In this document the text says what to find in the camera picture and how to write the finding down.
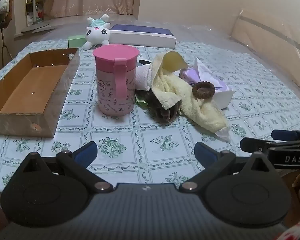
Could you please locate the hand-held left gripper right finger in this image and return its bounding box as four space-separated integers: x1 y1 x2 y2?
179 141 280 193

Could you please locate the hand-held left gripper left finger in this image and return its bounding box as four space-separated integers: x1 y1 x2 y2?
14 141 114 193

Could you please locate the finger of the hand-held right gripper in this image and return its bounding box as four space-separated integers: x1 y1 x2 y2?
271 129 300 140
240 137 290 154

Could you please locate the brown cardboard box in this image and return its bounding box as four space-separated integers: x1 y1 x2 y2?
0 47 80 138

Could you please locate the dark brown cloth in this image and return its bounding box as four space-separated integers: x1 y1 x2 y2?
136 90 183 123

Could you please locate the brown hair scrunchie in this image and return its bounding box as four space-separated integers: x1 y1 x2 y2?
191 81 216 100

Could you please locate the pink lidded cup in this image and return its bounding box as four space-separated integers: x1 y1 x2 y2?
92 44 140 117

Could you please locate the yellow towel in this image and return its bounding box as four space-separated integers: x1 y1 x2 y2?
150 51 229 133

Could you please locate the white cloth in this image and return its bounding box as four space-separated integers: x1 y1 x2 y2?
135 65 155 92

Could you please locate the purple tissue pack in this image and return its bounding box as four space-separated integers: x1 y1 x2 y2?
179 56 235 110

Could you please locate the plastic wrapped headboard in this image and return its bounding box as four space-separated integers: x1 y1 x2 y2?
230 10 300 98

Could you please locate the small green box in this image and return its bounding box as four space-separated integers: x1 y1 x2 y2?
68 34 87 48

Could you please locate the white bunny plush toy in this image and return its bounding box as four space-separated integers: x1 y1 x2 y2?
83 14 112 50

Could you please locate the blue and white flat box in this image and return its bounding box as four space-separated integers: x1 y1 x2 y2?
109 24 177 50

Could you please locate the metal coat rack stand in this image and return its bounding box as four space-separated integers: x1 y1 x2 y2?
0 12 14 60

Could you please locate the white floor fan stand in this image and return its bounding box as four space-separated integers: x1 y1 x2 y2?
20 0 50 33

